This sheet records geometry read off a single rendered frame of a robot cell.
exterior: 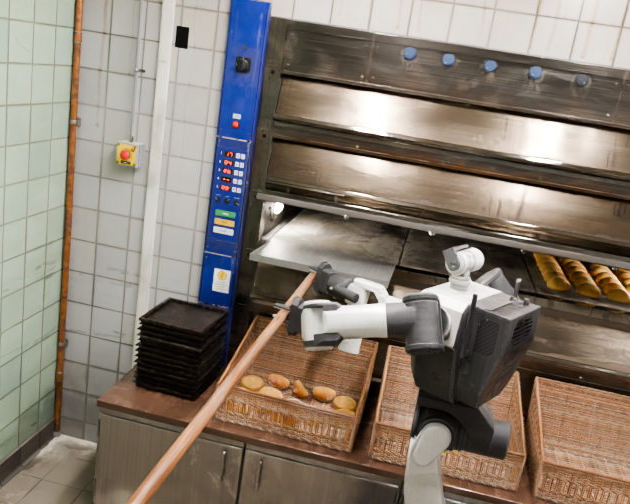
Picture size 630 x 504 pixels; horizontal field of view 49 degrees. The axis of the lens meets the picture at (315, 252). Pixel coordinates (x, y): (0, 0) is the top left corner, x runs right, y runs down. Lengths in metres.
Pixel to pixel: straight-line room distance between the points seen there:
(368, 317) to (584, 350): 1.43
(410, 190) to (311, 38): 0.72
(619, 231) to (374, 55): 1.17
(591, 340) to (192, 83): 1.95
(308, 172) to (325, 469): 1.18
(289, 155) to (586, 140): 1.17
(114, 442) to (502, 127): 1.96
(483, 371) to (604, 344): 1.21
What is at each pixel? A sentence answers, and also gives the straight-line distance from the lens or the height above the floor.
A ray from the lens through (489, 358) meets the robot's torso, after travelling 1.89.
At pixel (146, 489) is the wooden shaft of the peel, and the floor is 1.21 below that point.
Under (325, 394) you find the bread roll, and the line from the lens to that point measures 2.94.
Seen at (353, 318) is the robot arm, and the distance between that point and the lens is 1.78.
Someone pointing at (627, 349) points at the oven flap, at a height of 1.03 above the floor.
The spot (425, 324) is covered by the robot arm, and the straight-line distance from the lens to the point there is 1.77.
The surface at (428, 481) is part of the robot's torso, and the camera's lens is 2.18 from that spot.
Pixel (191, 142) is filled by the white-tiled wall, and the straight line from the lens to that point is 3.00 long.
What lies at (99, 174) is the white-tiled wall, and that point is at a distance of 3.20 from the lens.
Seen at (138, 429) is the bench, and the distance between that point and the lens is 2.84.
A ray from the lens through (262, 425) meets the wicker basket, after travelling 2.71.
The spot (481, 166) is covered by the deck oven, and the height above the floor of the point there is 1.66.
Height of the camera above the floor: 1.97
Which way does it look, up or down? 16 degrees down
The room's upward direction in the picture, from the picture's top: 9 degrees clockwise
